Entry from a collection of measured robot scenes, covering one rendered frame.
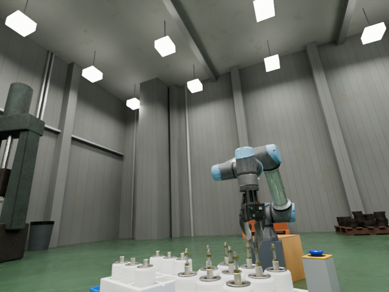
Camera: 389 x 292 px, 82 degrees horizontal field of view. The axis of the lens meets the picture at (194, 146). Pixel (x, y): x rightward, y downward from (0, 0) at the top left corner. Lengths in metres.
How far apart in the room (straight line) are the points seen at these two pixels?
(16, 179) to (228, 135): 6.36
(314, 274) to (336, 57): 8.94
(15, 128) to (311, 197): 7.59
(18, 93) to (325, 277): 5.66
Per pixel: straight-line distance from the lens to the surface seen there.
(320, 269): 0.84
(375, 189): 8.06
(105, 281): 1.42
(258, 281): 0.86
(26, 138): 5.17
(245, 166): 0.85
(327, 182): 7.86
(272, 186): 1.43
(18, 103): 5.69
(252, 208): 0.81
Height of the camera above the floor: 0.43
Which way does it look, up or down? 19 degrees up
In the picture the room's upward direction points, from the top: 3 degrees counter-clockwise
